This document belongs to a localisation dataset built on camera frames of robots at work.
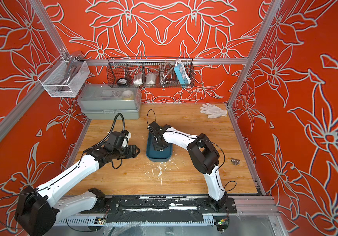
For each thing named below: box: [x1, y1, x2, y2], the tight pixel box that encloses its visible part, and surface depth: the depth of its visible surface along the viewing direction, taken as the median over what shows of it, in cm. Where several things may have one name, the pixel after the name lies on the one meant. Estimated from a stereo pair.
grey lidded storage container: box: [77, 84, 142, 120], surface depth 102 cm
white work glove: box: [199, 102, 228, 119], surface depth 116 cm
